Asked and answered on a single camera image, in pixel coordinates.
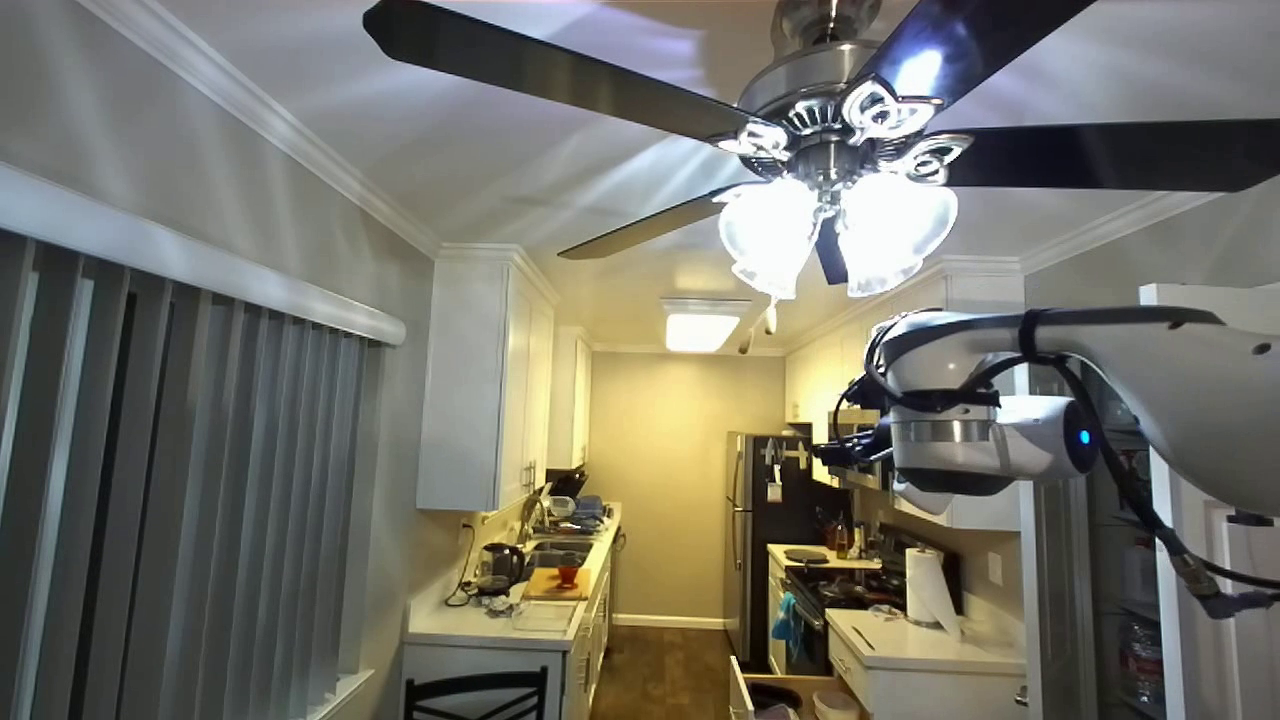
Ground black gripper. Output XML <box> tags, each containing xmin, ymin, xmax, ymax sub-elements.
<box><xmin>830</xmin><ymin>374</ymin><xmax>894</xmax><ymax>420</ymax></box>

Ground white kitchen appliance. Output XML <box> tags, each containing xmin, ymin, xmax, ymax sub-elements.
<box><xmin>764</xmin><ymin>537</ymin><xmax>887</xmax><ymax>681</ymax></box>

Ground dark steel refrigerator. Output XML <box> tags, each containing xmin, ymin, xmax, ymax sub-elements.
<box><xmin>722</xmin><ymin>426</ymin><xmax>836</xmax><ymax>676</ymax></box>

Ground clear glass lamp shade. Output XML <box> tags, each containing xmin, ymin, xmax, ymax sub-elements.
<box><xmin>714</xmin><ymin>178</ymin><xmax>825</xmax><ymax>305</ymax></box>
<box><xmin>830</xmin><ymin>169</ymin><xmax>963</xmax><ymax>301</ymax></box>

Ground rectangular kitchen ceiling light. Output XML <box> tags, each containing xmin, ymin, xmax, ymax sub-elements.
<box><xmin>659</xmin><ymin>292</ymin><xmax>747</xmax><ymax>362</ymax></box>

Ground white paper towel roll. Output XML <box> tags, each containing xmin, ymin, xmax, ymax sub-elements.
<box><xmin>901</xmin><ymin>539</ymin><xmax>969</xmax><ymax>632</ymax></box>

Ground white low counter unit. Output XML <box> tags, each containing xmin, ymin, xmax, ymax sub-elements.
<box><xmin>820</xmin><ymin>604</ymin><xmax>1032</xmax><ymax>720</ymax></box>

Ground black coffee maker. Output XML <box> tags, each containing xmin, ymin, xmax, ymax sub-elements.
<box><xmin>538</xmin><ymin>460</ymin><xmax>591</xmax><ymax>500</ymax></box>

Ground silver ceiling fan motor housing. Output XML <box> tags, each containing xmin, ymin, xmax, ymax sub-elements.
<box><xmin>726</xmin><ymin>0</ymin><xmax>978</xmax><ymax>204</ymax></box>

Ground wooden cutting board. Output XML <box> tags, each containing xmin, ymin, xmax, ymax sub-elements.
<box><xmin>520</xmin><ymin>564</ymin><xmax>595</xmax><ymax>604</ymax></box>

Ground white upper kitchen cabinet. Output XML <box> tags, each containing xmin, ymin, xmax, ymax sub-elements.
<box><xmin>412</xmin><ymin>242</ymin><xmax>595</xmax><ymax>517</ymax></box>

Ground steel cooking pot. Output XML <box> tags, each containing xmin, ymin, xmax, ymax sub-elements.
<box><xmin>473</xmin><ymin>537</ymin><xmax>530</xmax><ymax>599</ymax></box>

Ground white kitchen counter with sink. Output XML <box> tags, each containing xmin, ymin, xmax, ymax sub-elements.
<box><xmin>400</xmin><ymin>500</ymin><xmax>623</xmax><ymax>720</ymax></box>

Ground white door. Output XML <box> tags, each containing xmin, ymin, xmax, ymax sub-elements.
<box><xmin>1137</xmin><ymin>281</ymin><xmax>1280</xmax><ymax>720</ymax></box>

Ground white blind valance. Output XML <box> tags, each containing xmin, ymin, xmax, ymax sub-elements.
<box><xmin>0</xmin><ymin>157</ymin><xmax>412</xmax><ymax>350</ymax></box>

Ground grey vertical window blinds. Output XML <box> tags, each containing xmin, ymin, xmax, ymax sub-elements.
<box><xmin>0</xmin><ymin>224</ymin><xmax>393</xmax><ymax>720</ymax></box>

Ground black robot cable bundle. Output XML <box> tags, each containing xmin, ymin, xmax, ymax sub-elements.
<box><xmin>830</xmin><ymin>305</ymin><xmax>1280</xmax><ymax>625</ymax></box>

